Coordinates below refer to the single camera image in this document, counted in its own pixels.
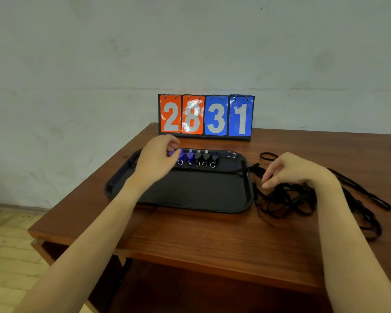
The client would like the black plastic tray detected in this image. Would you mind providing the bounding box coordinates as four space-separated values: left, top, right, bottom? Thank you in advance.
104 147 255 214

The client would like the orange and blue flip scoreboard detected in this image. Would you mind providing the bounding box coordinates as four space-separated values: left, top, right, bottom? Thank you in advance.
158 93 255 142

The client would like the person's left forearm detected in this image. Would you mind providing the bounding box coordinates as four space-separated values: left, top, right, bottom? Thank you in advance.
13 179 150 313

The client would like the tangle of black lanyards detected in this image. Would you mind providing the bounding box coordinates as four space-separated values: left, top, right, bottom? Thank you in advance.
252 152 391 242

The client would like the wooden desk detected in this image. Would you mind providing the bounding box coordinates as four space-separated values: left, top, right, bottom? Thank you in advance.
107 257 333 313

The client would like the person's right forearm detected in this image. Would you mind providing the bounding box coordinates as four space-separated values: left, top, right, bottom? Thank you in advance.
312 179 391 313

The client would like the person's right hand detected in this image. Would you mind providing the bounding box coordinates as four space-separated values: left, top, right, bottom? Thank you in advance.
262 152 341 193

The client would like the person's left hand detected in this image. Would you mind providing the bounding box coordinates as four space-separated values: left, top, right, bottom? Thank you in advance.
125 134 182 193

